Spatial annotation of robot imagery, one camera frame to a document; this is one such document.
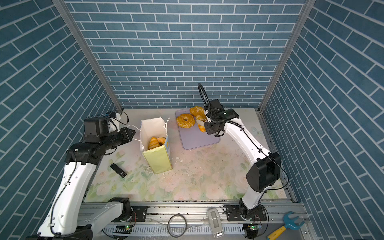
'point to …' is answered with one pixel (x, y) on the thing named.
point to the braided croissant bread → (153, 143)
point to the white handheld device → (215, 222)
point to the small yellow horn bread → (201, 117)
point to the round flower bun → (185, 121)
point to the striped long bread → (202, 128)
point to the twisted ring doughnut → (161, 140)
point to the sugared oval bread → (197, 110)
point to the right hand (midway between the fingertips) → (209, 126)
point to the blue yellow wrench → (292, 224)
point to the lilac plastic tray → (192, 137)
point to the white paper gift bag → (158, 158)
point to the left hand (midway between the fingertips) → (135, 130)
